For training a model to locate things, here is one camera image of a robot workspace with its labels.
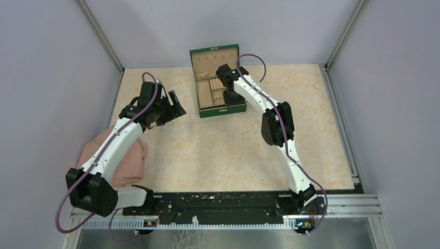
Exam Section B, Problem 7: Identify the green jewelry tray insert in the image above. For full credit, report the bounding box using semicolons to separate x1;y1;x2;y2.
196;78;226;109

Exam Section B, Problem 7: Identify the pink cloth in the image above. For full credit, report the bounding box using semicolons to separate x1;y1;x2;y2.
77;126;148;187

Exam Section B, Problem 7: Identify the aluminium frame rail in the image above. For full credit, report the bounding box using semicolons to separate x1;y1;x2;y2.
62;192;386;248

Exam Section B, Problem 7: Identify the green jewelry box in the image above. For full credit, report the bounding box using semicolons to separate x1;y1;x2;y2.
189;44;247;118

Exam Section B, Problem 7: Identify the white cable duct strip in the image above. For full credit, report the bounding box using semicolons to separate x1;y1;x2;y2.
82;218;298;230

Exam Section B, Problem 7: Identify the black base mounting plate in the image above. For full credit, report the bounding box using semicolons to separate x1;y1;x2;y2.
122;191;325;225

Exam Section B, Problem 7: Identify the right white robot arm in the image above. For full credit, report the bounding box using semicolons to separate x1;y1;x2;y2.
216;64;317;214

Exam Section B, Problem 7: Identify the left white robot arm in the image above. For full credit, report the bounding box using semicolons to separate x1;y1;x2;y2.
65;80;186;217

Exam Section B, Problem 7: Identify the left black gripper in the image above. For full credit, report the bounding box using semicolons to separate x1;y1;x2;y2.
153;90;186;126

